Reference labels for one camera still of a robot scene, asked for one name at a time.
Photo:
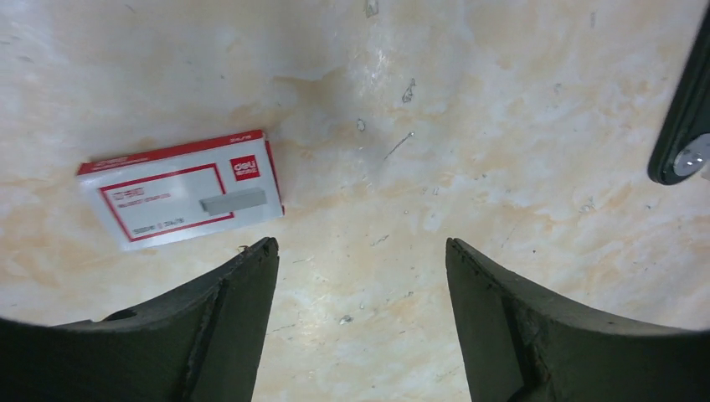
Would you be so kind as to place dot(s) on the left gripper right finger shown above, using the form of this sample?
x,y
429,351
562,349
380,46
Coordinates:
x,y
523,342

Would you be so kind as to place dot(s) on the red white staple box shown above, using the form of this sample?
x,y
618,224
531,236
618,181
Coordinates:
x,y
186,191

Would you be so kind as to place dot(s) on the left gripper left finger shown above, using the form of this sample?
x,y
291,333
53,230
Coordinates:
x,y
201,341

